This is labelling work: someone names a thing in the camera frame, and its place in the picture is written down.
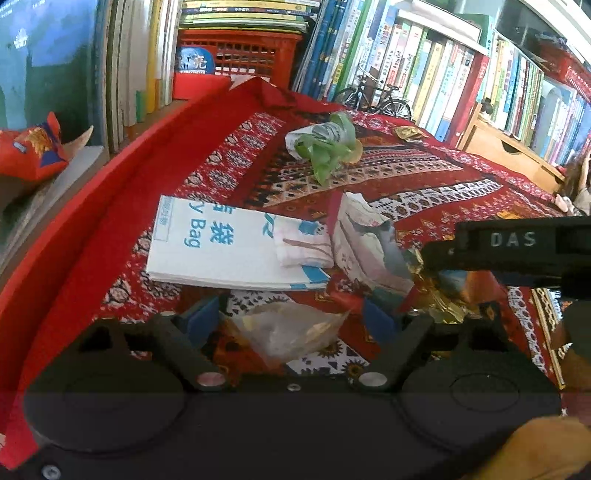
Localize small gold wrapper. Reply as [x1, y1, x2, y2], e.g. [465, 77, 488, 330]
[394, 125, 429, 142]

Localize left upright books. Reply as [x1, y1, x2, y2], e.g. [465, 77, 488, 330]
[95, 0, 182, 155]

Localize left hand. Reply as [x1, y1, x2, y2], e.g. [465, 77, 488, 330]
[464, 416, 590, 479]

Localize wooden drawer box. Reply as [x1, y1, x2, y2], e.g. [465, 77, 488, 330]
[457, 103, 565, 194]

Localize clear plastic wrapper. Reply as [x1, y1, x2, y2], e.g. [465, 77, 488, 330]
[224, 302, 349, 365]

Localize gold foil wrapper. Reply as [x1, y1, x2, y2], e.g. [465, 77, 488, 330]
[400, 247, 477, 324]

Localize red patterned tablecloth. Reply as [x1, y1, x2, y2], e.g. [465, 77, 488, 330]
[0, 75, 591, 469]

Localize black miniature bicycle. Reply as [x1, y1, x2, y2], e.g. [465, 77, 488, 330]
[332, 68, 413, 121]

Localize white blue paper bag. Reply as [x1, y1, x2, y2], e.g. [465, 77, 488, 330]
[145, 196, 329, 291]

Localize red fabric toy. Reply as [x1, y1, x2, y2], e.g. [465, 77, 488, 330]
[0, 112, 94, 183]

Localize pink white tissue pack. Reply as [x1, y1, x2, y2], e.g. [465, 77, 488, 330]
[273, 217, 335, 268]

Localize red plastic basket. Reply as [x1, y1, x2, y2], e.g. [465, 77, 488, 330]
[172, 29, 303, 100]

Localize green leaf plastic bottle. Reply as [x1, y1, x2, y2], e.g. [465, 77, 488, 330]
[284, 111, 363, 186]

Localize stack of flat books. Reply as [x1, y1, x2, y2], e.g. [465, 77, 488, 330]
[179, 0, 322, 33]

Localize rice snack packet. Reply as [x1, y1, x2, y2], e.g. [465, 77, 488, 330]
[327, 191, 414, 297]

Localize row of upright books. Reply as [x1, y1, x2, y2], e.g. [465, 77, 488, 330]
[293, 1, 590, 167]

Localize brown haired doll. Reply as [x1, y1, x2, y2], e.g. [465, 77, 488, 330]
[554, 154, 591, 216]

